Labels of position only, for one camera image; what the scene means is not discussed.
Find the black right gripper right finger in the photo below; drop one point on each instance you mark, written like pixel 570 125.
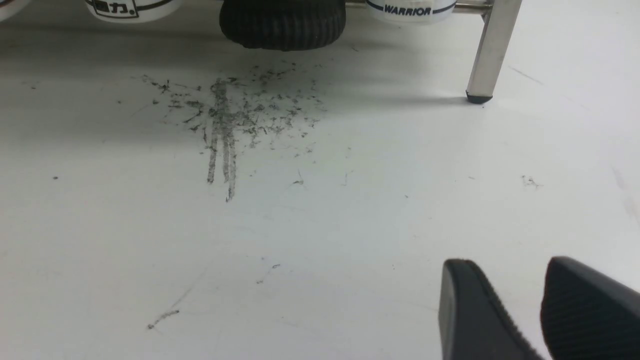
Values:
pixel 586 315

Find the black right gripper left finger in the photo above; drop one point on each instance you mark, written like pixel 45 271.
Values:
pixel 472 320

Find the stainless steel shoe rack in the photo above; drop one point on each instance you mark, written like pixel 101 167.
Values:
pixel 499 18

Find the black knit sneaker on rack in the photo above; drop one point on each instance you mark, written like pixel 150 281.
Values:
pixel 283 25

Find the navy Warrior sneaker right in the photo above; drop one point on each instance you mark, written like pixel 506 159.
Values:
pixel 410 12

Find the black canvas sneaker right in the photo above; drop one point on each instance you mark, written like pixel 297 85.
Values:
pixel 132 11

